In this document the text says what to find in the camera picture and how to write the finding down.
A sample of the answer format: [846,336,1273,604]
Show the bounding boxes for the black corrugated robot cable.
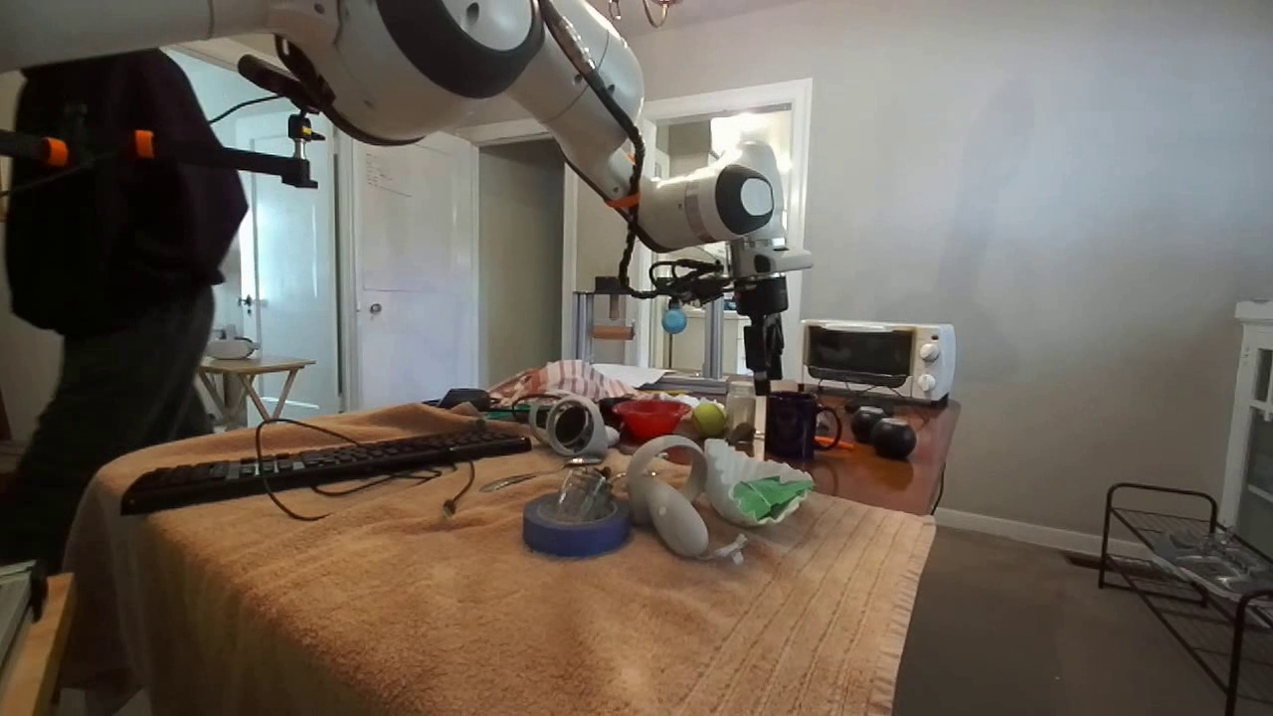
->
[533,0,746,303]

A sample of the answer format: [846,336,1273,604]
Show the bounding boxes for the white paper coffee filter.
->
[696,434,819,532]

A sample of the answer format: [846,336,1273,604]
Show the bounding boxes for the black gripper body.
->
[733,269,796,348]

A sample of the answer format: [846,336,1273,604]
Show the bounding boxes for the red bowl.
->
[610,393,690,449]

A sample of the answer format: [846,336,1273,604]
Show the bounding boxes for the black computer keyboard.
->
[115,425,538,521]

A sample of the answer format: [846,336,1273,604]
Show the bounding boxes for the black bar camera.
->
[234,52,335,119]

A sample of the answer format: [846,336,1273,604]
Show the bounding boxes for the small wooden folding table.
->
[196,355,319,428]

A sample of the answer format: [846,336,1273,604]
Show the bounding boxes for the light wooden box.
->
[0,551,76,716]

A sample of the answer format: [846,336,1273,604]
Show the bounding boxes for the yellow-green tennis ball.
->
[684,396,733,441]

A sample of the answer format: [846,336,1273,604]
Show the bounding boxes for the blue tape roll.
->
[518,489,636,559]

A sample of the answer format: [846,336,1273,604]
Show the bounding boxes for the small spice jar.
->
[725,373,765,452]

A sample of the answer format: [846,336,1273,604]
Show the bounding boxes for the white toaster oven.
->
[796,312,960,405]

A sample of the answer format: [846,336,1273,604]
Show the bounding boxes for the metal frame stand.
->
[567,275,733,380]

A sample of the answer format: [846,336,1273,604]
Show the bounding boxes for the black mug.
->
[765,385,846,466]

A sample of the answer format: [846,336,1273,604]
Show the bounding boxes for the person in dark clothes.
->
[0,49,251,572]

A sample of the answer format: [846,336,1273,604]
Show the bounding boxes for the clear glass piece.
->
[551,452,620,526]

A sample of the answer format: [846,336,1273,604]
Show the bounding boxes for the thin black cable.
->
[246,414,482,526]

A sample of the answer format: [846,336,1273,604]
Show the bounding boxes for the dark round ball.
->
[869,414,922,466]
[846,400,889,449]

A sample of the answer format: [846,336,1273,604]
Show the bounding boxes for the green foil packet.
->
[729,474,815,526]

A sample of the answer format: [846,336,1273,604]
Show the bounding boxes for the ceiling light fixture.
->
[620,0,689,33]

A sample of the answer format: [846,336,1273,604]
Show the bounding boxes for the red white striped cloth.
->
[490,355,640,408]

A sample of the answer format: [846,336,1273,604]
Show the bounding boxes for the white teapot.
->
[202,330,261,367]

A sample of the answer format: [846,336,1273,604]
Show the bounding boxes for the black wire rack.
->
[1092,478,1273,716]

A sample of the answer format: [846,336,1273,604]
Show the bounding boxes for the tan orange terry towel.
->
[54,400,940,716]

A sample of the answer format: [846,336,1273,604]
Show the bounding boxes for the white glass-front side cabinet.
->
[1216,298,1273,532]

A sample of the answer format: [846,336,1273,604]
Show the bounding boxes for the white panel door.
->
[335,131,485,414]

